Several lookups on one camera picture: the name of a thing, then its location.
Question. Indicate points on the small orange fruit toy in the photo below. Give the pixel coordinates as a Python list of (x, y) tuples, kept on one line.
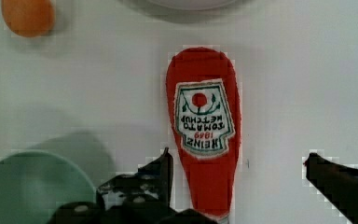
[(28, 18)]

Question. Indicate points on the red plush ketchup bottle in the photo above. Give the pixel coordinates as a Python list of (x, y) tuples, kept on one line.
[(205, 113)]

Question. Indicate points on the lilac round plate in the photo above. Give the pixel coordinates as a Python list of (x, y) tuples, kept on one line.
[(192, 4)]

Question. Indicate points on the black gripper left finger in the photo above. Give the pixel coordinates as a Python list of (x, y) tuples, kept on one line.
[(141, 198)]

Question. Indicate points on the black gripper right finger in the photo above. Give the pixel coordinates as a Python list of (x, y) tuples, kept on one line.
[(337, 183)]

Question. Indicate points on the mint green cup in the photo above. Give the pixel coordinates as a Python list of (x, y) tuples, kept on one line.
[(37, 180)]

